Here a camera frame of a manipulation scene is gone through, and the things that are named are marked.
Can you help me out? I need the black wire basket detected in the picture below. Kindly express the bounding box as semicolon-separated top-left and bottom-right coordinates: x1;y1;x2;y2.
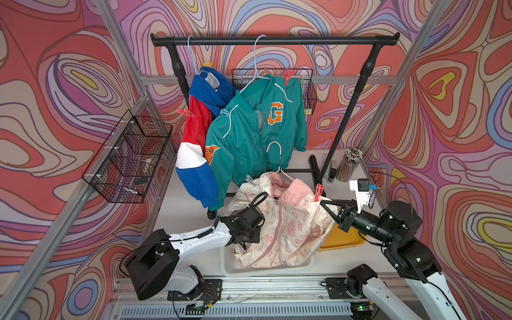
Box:
231;66;317;118
81;110;173;203

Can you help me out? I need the black clothes rack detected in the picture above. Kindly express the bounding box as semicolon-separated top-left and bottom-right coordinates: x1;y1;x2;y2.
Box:
150;31;401;220

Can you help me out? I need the light blue hanger green jacket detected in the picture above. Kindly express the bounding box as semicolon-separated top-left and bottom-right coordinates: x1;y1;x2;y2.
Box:
239;34;269;93

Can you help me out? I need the white perforated plastic basket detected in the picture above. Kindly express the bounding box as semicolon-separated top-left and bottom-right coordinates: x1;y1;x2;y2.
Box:
220;245;315;277

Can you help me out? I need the small black bottle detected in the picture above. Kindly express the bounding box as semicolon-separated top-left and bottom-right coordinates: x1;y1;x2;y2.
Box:
327;160;337;183

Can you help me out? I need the black wire basket back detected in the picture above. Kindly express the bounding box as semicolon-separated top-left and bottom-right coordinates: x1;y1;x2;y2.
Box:
231;66;317;118

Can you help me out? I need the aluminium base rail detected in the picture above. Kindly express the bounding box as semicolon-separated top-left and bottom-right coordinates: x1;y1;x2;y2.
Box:
103;273;421;320

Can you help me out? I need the red clothespin on blue jacket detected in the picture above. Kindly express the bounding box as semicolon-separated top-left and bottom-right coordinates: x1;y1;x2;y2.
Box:
176;108;195;118

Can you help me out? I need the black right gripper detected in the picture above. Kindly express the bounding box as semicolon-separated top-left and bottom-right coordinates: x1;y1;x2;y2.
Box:
319;199;398;246

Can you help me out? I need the red clothespin on green jacket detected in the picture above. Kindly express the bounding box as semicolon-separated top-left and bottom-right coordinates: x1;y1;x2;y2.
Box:
283;68;293;86

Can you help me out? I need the green kids jacket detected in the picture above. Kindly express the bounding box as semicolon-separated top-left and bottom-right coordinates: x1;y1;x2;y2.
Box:
205;75;308;211

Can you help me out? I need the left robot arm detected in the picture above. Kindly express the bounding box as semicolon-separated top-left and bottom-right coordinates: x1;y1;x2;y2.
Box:
125;206;265;301

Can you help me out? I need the red clothespin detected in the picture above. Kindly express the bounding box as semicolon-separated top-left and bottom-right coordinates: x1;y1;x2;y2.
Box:
314;183;324;202
283;68;293;86
176;108;195;118

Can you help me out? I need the yellow plastic tray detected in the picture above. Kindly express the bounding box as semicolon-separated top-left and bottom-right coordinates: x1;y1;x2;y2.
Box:
318;224;365;251

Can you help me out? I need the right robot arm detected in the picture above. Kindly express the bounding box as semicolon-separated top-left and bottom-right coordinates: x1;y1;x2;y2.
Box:
320;200;465;319

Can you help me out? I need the pink patterned kids jacket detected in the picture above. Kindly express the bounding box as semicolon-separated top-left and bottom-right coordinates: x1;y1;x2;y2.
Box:
225;172;335;269

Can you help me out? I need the cup of pencils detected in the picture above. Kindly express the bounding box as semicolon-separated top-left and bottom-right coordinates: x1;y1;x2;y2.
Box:
335;147;363;182

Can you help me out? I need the black wire basket left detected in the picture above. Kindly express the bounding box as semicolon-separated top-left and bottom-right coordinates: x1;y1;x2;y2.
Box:
81;110;173;203

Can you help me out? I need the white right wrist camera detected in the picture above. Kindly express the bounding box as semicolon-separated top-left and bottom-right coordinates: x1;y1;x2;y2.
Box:
349;178;378;213

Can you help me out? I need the blue red white jacket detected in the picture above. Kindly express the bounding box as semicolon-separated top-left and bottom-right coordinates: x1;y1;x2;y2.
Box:
175;67;236;208

